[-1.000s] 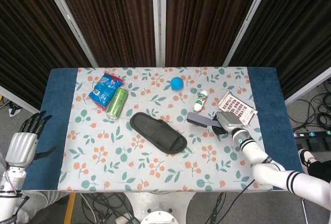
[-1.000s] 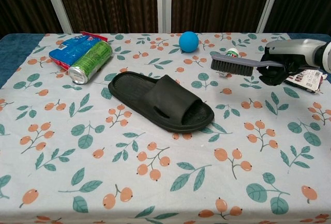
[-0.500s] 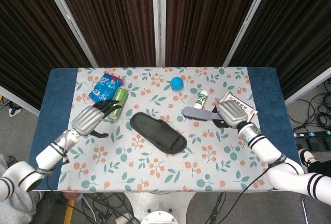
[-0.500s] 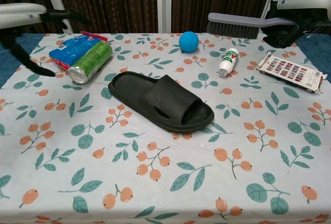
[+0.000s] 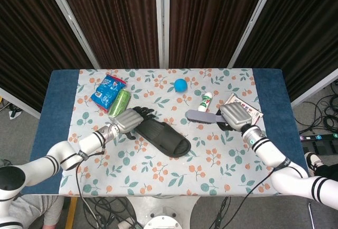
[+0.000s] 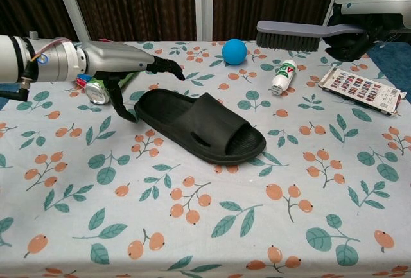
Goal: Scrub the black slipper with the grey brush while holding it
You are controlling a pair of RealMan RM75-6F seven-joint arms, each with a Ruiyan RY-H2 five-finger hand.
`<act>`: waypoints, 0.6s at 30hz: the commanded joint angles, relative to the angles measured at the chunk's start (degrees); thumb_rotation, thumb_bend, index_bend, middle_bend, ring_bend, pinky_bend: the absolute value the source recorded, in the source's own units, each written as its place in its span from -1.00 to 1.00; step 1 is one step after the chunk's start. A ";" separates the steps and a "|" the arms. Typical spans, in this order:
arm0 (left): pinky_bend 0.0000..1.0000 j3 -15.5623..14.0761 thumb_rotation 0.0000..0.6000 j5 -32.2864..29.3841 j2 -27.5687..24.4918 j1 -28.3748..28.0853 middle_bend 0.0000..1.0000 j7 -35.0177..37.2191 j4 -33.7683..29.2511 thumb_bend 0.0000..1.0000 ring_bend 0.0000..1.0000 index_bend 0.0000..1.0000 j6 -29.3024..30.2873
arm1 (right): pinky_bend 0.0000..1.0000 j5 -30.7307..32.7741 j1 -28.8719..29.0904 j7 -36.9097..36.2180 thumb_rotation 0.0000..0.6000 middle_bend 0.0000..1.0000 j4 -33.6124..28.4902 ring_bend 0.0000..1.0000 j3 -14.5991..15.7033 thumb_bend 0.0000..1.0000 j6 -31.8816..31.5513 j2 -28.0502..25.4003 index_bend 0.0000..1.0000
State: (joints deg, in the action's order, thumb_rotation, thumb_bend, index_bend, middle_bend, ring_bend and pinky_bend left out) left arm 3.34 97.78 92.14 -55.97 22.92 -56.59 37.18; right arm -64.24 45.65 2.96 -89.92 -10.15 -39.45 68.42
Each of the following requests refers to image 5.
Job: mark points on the blue rubber ball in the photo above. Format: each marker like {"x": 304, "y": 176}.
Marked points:
{"x": 180, "y": 85}

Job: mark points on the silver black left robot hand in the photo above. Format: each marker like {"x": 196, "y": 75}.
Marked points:
{"x": 129, "y": 120}

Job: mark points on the floral printed tablecloth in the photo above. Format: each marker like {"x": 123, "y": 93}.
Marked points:
{"x": 158, "y": 176}

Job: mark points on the white bottle green label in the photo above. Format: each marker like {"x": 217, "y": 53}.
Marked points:
{"x": 205, "y": 102}

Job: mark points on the brown folding screen panel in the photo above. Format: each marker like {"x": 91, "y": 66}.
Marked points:
{"x": 26, "y": 41}
{"x": 303, "y": 33}
{"x": 211, "y": 22}
{"x": 113, "y": 22}

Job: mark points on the white black sneaker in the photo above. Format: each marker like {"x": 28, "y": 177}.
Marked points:
{"x": 313, "y": 163}

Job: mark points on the colour swatch card pack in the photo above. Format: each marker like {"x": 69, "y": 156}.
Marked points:
{"x": 254, "y": 113}

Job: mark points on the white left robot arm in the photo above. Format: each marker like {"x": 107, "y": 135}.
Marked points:
{"x": 89, "y": 141}

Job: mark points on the gray metal chair leg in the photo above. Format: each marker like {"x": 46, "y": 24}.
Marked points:
{"x": 312, "y": 215}

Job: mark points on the black rubber slipper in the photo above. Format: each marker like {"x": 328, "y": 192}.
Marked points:
{"x": 163, "y": 139}

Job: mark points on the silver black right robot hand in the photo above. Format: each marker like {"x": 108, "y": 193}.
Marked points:
{"x": 236, "y": 116}

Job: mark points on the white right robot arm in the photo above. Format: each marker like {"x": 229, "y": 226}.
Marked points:
{"x": 266, "y": 147}

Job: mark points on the green drink can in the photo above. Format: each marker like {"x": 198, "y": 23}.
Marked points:
{"x": 118, "y": 103}

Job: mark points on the blue snack bag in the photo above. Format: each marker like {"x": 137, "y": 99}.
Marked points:
{"x": 105, "y": 91}

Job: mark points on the blue fabric table cover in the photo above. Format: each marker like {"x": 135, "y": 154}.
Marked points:
{"x": 55, "y": 107}

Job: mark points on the person in gray clothing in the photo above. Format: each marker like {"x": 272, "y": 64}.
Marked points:
{"x": 39, "y": 210}

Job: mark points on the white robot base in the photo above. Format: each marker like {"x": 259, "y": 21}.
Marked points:
{"x": 163, "y": 213}

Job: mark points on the black foot pedal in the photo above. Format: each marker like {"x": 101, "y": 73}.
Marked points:
{"x": 322, "y": 148}

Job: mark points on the black trouser leg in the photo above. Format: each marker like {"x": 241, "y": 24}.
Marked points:
{"x": 328, "y": 170}

